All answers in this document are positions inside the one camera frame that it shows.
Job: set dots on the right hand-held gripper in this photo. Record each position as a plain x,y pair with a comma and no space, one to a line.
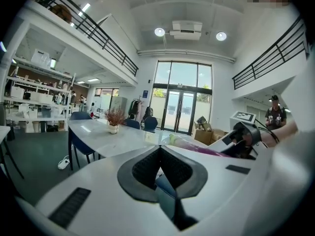
246,131

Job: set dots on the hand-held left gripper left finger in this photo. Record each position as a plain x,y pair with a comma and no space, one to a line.
103,200

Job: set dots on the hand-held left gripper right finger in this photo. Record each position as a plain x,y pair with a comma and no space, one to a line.
221,188

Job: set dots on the purple eggplant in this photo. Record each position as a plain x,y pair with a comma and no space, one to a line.
197,147

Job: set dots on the person's right forearm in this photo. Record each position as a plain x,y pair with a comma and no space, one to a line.
278,134

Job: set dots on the grey marble table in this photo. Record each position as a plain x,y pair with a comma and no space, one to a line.
98,134

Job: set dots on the cardboard box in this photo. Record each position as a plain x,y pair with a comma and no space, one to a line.
203,135
220,134

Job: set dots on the glass entrance door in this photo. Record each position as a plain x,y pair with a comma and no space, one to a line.
182,112

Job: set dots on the white power strip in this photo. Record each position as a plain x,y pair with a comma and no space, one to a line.
63,162

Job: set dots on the potted reddish twig plant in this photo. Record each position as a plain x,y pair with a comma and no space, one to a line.
113,118

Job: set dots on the coat rack with clothes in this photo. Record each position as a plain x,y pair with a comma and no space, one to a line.
135,108

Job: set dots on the grey cabinet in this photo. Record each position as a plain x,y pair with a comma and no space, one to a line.
119,106

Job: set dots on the black balcony railing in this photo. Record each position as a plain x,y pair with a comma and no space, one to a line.
270,58
98,36

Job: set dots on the round ceiling light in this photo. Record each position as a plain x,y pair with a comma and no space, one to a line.
159,32
221,36

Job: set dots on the white ceiling air unit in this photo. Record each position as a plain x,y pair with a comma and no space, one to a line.
187,30

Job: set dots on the white shelf unit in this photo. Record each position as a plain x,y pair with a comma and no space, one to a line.
37,99

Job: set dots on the blue wall sign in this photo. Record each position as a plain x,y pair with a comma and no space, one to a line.
145,94

